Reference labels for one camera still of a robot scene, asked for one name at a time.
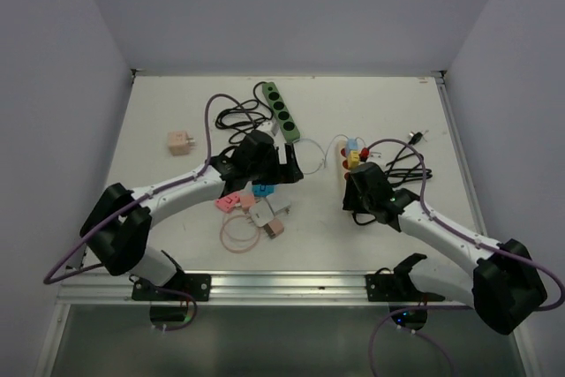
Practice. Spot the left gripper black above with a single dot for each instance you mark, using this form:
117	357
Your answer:
288	172

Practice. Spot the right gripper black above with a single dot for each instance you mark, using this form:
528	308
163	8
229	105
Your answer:
350	202

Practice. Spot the yellow usb charger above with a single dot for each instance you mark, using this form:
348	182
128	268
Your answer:
352	159

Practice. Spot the blue plug adapter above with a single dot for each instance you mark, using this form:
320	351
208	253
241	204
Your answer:
262	191

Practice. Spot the cream power strip red sockets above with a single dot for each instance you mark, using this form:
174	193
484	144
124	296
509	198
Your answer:
342	170

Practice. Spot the green power strip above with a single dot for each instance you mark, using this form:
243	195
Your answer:
277	104

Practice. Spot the white cube usb charger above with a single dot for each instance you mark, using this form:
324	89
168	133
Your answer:
261	214

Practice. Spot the salmon usb charger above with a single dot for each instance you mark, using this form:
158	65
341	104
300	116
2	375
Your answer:
246	201

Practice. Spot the beige dual usb charger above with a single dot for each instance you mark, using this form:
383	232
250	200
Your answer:
274	228

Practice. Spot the pink plug adapter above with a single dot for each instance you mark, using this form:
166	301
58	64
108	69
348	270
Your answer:
228	202

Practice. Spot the beige cube socket adapter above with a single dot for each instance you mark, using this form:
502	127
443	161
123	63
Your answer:
180	143

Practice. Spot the white plug adapter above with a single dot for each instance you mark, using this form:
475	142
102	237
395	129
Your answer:
278	203

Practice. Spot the light blue usb charger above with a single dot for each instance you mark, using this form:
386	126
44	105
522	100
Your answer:
351	145

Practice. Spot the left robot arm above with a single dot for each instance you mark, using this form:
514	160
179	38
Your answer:
117	230

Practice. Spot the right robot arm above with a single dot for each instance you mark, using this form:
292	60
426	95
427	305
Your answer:
497	280

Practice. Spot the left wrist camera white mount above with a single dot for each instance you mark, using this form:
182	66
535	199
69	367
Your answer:
269	127

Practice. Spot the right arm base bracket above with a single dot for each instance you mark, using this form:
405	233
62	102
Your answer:
395	285

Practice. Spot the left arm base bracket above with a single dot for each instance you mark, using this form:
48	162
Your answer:
197	285

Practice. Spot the aluminium front rail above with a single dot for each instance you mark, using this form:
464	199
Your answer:
271	288

